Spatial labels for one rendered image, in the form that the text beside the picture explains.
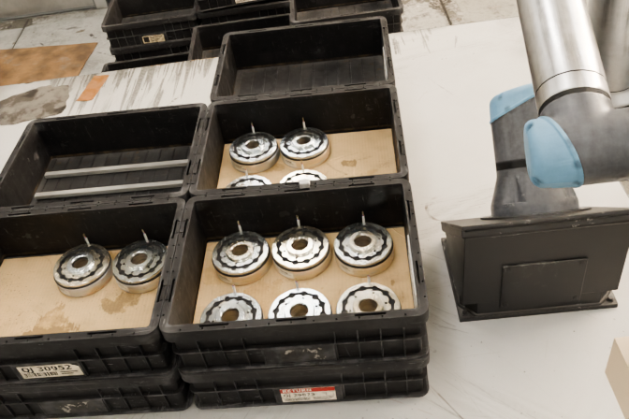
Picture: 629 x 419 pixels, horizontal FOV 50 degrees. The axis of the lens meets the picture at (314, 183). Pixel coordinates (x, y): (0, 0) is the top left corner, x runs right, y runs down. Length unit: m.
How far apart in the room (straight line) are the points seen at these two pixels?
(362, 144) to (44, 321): 0.70
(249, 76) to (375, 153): 0.46
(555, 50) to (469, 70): 1.11
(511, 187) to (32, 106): 1.41
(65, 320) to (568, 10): 0.93
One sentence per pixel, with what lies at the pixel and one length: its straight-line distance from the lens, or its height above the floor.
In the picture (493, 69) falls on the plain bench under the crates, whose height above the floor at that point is 0.70.
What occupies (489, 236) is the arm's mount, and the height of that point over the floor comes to 0.92.
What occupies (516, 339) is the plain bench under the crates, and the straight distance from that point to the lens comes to 1.25.
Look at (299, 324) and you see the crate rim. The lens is 0.99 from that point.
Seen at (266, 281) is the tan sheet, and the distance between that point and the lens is 1.19.
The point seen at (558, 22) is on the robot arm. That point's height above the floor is 1.33.
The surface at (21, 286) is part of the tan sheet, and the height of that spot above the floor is 0.83.
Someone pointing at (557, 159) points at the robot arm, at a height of 1.26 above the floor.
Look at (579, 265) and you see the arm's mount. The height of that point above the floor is 0.82.
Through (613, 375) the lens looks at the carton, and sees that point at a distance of 0.96.
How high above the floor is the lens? 1.72
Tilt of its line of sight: 41 degrees down
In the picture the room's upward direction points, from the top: 9 degrees counter-clockwise
